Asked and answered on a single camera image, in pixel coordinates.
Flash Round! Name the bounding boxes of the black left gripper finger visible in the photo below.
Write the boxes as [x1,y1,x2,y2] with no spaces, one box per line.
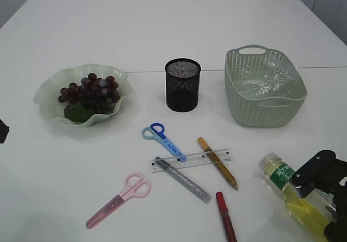
[0,120,10,144]

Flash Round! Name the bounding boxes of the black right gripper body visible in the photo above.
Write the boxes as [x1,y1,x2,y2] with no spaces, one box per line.
[313,157,346,220]

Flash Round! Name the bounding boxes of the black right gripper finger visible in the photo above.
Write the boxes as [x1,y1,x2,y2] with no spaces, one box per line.
[324,219,347,242]
[289,150,336,198]

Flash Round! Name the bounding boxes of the yellow tea drink bottle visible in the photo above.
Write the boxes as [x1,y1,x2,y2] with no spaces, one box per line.
[259,152,336,241]

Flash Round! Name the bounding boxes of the purple grape bunch with leaves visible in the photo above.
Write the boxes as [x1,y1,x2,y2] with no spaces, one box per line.
[58,73,121,123]

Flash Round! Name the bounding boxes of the clear plastic sheet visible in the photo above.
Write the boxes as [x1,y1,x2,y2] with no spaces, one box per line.
[235,55,300,99]

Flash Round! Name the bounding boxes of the pale green wavy plate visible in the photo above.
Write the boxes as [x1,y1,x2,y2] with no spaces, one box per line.
[34,63,133,127]

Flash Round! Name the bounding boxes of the gold glitter pen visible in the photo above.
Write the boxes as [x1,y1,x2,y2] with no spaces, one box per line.
[197,137,239,190]

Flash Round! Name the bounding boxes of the red glitter pen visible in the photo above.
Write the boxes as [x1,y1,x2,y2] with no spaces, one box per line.
[215,192,237,242]

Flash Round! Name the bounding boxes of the green plastic woven basket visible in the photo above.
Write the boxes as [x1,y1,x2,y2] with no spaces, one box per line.
[224,45,307,128]

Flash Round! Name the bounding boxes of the silver glitter pen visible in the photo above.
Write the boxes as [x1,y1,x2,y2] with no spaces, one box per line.
[155,157,211,203]

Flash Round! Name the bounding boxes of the clear plastic ruler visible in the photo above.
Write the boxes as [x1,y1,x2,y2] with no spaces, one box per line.
[148,149,234,173]

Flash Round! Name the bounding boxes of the black mesh pen cup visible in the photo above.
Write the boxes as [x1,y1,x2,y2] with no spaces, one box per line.
[165,58,201,112]

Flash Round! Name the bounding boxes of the pink scissors with cover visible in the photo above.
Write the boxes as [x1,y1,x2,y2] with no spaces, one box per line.
[86,173,151,229]

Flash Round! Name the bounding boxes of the blue scissors with cover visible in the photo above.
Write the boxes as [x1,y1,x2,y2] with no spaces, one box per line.
[142,123,187,162]

